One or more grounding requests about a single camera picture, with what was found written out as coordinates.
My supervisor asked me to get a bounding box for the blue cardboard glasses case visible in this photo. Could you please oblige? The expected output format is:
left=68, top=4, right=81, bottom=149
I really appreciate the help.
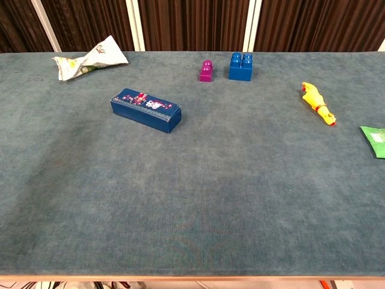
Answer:
left=109, top=87, right=182, bottom=134

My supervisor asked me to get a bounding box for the teal table cloth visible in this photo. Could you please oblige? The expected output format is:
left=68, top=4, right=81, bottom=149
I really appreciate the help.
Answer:
left=0, top=50, right=385, bottom=277

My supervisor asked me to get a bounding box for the purple toy brick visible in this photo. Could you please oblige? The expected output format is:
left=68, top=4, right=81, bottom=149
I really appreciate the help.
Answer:
left=199, top=59, right=214, bottom=82

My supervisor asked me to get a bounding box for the blue toy brick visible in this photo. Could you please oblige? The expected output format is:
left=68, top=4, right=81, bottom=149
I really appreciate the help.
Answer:
left=227, top=52, right=254, bottom=82

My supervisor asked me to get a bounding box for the dark brown pleated curtain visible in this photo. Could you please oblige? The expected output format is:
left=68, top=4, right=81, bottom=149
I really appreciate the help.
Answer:
left=0, top=0, right=54, bottom=54
left=137, top=0, right=250, bottom=52
left=40, top=0, right=135, bottom=52
left=254, top=0, right=385, bottom=52

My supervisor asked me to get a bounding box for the crumpled white snack bag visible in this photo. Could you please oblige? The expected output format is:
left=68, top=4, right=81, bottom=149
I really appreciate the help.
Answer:
left=51, top=34, right=129, bottom=81

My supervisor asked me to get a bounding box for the yellow rubber chicken toy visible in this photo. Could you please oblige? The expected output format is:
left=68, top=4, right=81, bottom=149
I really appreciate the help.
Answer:
left=300, top=81, right=337, bottom=126

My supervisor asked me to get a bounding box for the green foil packet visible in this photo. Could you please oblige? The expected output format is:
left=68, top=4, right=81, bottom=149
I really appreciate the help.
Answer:
left=359, top=125, right=385, bottom=160

